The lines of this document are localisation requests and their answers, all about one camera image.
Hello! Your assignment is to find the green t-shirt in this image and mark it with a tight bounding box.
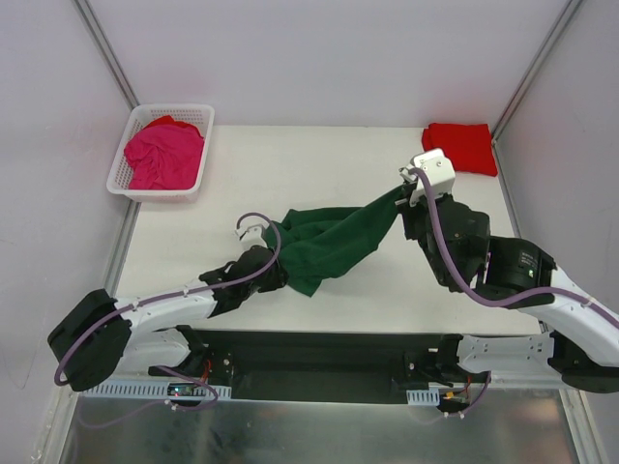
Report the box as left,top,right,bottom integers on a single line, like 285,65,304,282
264,188,399,297

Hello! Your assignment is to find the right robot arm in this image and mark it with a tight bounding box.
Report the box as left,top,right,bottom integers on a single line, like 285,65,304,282
395,176,618,393

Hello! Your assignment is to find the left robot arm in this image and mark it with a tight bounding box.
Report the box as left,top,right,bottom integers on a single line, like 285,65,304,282
47,246,288,392

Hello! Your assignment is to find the folded red t-shirt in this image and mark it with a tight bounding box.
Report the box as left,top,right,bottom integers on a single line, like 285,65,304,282
422,123,498,177

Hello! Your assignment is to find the white plastic basket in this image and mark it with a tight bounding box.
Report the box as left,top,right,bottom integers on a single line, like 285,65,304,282
105,102,217,205

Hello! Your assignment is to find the pink t-shirt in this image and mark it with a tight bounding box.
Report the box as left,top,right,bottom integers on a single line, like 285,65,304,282
124,115,205,190

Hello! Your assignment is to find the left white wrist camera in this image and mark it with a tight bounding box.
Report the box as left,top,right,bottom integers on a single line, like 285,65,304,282
235,224,268,251

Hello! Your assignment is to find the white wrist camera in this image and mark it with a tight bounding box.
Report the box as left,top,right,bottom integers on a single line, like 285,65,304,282
235,224,268,251
399,148,456,203

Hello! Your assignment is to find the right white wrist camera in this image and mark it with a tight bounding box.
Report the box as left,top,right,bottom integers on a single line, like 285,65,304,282
399,148,456,203

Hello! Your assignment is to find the aluminium rail front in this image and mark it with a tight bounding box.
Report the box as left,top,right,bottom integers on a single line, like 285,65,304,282
60,340,581,388

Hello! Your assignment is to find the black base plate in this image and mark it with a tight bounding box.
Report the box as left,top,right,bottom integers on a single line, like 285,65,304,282
147,328,491,403

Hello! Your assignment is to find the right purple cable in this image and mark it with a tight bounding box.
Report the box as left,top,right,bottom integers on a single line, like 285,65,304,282
404,166,619,424

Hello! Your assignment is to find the right slotted cable duct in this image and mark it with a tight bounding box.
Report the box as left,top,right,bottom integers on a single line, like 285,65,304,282
406,388,440,407

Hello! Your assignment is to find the slotted cable duct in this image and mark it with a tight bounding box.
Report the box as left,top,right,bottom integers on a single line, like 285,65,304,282
82,380,214,401
406,388,440,407

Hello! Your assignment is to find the left slotted cable duct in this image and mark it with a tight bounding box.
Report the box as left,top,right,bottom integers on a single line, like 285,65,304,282
82,380,214,401

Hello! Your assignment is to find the right aluminium corner post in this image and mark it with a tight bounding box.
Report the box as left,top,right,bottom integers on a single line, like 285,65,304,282
491,0,585,144

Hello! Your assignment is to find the aluminium corner post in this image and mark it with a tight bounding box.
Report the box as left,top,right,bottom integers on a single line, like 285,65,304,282
72,0,139,109
491,0,585,144

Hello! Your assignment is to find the left aluminium corner post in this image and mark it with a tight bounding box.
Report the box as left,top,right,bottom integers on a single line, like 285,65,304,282
72,0,139,109

